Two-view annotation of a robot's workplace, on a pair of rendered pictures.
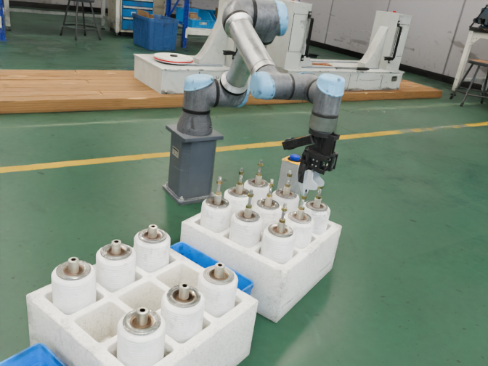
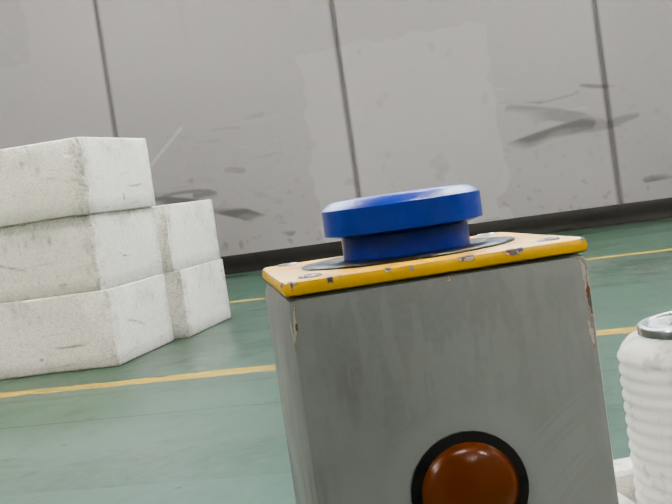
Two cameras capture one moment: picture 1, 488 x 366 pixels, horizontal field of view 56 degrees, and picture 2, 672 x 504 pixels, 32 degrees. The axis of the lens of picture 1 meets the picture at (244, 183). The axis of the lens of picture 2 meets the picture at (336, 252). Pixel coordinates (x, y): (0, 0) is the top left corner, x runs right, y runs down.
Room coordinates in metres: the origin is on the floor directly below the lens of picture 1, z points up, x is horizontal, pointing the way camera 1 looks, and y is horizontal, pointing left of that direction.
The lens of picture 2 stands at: (1.82, 0.04, 0.33)
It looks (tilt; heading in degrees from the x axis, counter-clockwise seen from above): 3 degrees down; 231
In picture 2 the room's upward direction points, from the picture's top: 8 degrees counter-clockwise
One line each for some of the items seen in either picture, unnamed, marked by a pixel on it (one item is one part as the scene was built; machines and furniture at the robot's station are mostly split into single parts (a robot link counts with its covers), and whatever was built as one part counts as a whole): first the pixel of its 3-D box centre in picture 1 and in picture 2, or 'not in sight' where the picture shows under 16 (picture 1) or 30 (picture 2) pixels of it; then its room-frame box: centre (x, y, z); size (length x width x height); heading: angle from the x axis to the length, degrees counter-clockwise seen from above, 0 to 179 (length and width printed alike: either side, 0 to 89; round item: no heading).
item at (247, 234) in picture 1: (243, 241); not in sight; (1.24, -0.02, 0.16); 0.10 x 0.10 x 0.18
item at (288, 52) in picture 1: (335, 45); not in sight; (4.59, -0.69, 0.45); 1.51 x 0.57 x 0.74; 126
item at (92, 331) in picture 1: (145, 326); not in sight; (0.89, 0.19, 0.09); 0.39 x 0.39 x 0.18; 55
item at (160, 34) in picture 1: (155, 32); not in sight; (5.92, 1.36, 0.18); 0.50 x 0.41 x 0.37; 40
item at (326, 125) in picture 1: (323, 123); not in sight; (1.27, -0.20, 0.56); 0.08 x 0.08 x 0.05
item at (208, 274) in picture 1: (218, 275); not in sight; (0.92, 0.03, 0.25); 0.08 x 0.08 x 0.01
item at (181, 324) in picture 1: (181, 328); not in sight; (0.82, 0.10, 0.16); 0.10 x 0.10 x 0.18
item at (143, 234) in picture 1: (152, 235); not in sight; (1.05, 0.22, 0.25); 0.08 x 0.08 x 0.01
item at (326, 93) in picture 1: (327, 95); not in sight; (1.27, -0.20, 0.64); 0.09 x 0.08 x 0.11; 26
